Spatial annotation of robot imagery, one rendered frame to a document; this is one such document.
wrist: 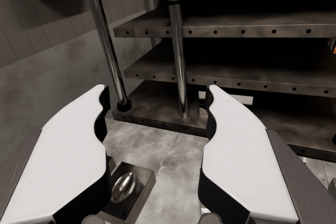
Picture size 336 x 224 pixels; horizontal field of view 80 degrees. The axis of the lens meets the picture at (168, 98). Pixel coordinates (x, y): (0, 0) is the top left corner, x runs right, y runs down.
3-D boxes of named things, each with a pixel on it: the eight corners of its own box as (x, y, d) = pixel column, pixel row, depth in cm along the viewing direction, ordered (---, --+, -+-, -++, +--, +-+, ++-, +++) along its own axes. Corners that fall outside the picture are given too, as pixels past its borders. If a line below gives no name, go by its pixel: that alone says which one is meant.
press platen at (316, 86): (351, 99, 82) (356, 88, 79) (125, 78, 124) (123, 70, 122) (319, 41, 138) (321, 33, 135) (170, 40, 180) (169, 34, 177)
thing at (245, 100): (249, 124, 106) (253, 96, 97) (199, 116, 117) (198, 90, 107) (255, 80, 144) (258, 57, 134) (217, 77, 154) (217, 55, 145)
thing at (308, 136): (365, 168, 85) (371, 158, 81) (113, 119, 135) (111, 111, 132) (325, 77, 148) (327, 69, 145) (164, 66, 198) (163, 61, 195)
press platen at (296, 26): (378, 38, 69) (385, 22, 66) (114, 37, 111) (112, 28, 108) (330, 1, 124) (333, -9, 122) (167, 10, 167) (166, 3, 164)
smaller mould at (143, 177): (130, 232, 67) (125, 221, 63) (95, 216, 73) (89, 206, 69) (156, 181, 82) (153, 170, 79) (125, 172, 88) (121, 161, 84)
